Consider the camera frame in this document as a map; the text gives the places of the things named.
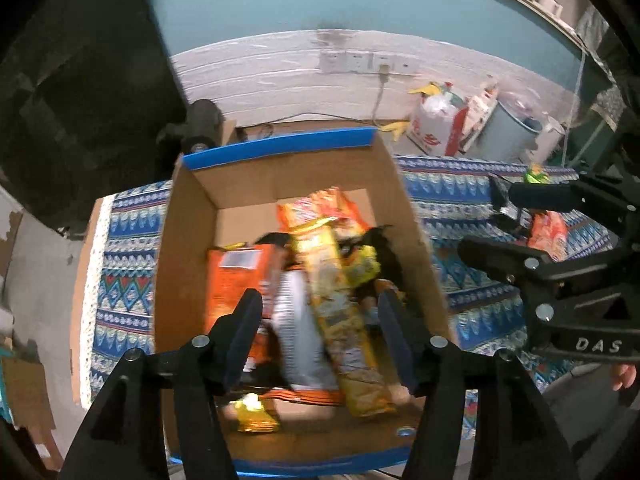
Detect silver foil sheet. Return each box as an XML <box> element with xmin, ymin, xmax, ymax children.
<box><xmin>575</xmin><ymin>5</ymin><xmax>611</xmax><ymax>53</ymax></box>

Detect flat cardboard pieces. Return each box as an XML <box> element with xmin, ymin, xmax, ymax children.
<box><xmin>0</xmin><ymin>350</ymin><xmax>56</xmax><ymax>461</ymax></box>

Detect person's right hand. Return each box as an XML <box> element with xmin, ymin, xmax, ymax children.
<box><xmin>611</xmin><ymin>364</ymin><xmax>638</xmax><ymax>392</ymax></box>

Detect red and white bag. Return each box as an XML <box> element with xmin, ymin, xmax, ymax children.
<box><xmin>405</xmin><ymin>105</ymin><xmax>468</xmax><ymax>157</ymax></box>

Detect light blue bin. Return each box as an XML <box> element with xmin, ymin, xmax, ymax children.
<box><xmin>472</xmin><ymin>100</ymin><xmax>543</xmax><ymax>163</ymax></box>

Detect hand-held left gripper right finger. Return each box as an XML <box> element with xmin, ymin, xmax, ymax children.
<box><xmin>376</xmin><ymin>290</ymin><xmax>573</xmax><ymax>480</ymax></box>

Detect white kettle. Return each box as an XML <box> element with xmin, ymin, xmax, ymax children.
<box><xmin>530</xmin><ymin>117</ymin><xmax>566</xmax><ymax>163</ymax></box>

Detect black snack bag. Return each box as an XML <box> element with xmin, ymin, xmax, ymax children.
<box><xmin>360</xmin><ymin>225</ymin><xmax>406</xmax><ymax>306</ymax></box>

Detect orange chip bag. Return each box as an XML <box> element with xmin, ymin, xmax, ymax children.
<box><xmin>205</xmin><ymin>242</ymin><xmax>286</xmax><ymax>361</ymax></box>

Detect white and red paper packet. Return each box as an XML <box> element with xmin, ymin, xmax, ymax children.
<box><xmin>462</xmin><ymin>77</ymin><xmax>501</xmax><ymax>153</ymax></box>

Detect long yellow cracker packet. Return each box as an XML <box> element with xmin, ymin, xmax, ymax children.
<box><xmin>290</xmin><ymin>217</ymin><xmax>398</xmax><ymax>418</ymax></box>

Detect plug with grey cable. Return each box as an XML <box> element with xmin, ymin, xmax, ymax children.
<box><xmin>372</xmin><ymin>64</ymin><xmax>392</xmax><ymax>123</ymax></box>

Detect wall shelf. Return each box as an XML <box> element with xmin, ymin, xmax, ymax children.
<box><xmin>479</xmin><ymin>0</ymin><xmax>588</xmax><ymax>53</ymax></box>

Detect black curtain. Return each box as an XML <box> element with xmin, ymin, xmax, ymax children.
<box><xmin>0</xmin><ymin>0</ymin><xmax>188</xmax><ymax>233</ymax></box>

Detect pink plastic bag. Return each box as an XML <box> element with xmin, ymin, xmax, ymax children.
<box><xmin>500</xmin><ymin>91</ymin><xmax>548</xmax><ymax>121</ymax></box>

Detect grey chevron cloth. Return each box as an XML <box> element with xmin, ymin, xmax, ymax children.
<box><xmin>592</xmin><ymin>85</ymin><xmax>626</xmax><ymax>131</ymax></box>

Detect silver white snack bag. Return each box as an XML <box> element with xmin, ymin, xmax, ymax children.
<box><xmin>272</xmin><ymin>270</ymin><xmax>341</xmax><ymax>391</ymax></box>

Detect blue patterned blanket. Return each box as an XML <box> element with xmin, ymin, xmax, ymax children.
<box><xmin>70</xmin><ymin>155</ymin><xmax>626</xmax><ymax>441</ymax></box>

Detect small yellow candy packet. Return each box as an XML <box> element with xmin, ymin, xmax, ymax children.
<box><xmin>235</xmin><ymin>392</ymin><xmax>281</xmax><ymax>433</ymax></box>

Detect black cable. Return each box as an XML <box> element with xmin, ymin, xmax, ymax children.
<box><xmin>235</xmin><ymin>122</ymin><xmax>273</xmax><ymax>142</ymax></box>

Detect crinkled yellow snack packet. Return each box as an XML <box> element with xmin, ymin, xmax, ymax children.
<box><xmin>350</xmin><ymin>245</ymin><xmax>379</xmax><ymax>287</ymax></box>

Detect thin white cable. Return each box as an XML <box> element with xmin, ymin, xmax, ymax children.
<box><xmin>562</xmin><ymin>50</ymin><xmax>587</xmax><ymax>166</ymax></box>

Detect white plastic bag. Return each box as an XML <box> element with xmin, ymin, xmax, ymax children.
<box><xmin>420</xmin><ymin>94</ymin><xmax>458</xmax><ymax>126</ymax></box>

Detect cardboard box with blue rim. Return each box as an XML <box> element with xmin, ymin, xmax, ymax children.
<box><xmin>152</xmin><ymin>127</ymin><xmax>458</xmax><ymax>478</ymax></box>

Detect red-orange snack packet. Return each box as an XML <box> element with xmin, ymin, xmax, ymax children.
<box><xmin>527</xmin><ymin>210</ymin><xmax>571</xmax><ymax>263</ymax></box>

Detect green snack bag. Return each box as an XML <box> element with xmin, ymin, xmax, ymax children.
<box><xmin>522</xmin><ymin>162</ymin><xmax>551</xmax><ymax>186</ymax></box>

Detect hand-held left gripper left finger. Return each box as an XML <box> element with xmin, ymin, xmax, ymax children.
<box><xmin>57</xmin><ymin>287</ymin><xmax>264</xmax><ymax>480</ymax></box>

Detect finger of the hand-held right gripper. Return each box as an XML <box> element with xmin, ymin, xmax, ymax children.
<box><xmin>487</xmin><ymin>172</ymin><xmax>640</xmax><ymax>237</ymax></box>
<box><xmin>457</xmin><ymin>236</ymin><xmax>640</xmax><ymax>297</ymax></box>

